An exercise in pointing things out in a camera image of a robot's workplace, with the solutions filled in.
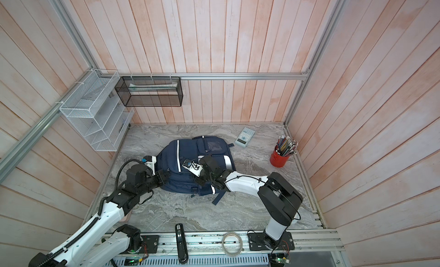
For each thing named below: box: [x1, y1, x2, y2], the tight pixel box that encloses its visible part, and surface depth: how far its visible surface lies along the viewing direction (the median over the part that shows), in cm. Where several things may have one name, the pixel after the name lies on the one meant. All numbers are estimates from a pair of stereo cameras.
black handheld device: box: [174, 223, 189, 265], surface depth 74 cm
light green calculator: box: [234, 126, 256, 148], surface depth 113 cm
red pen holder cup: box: [269, 144, 290, 168], surface depth 95 cm
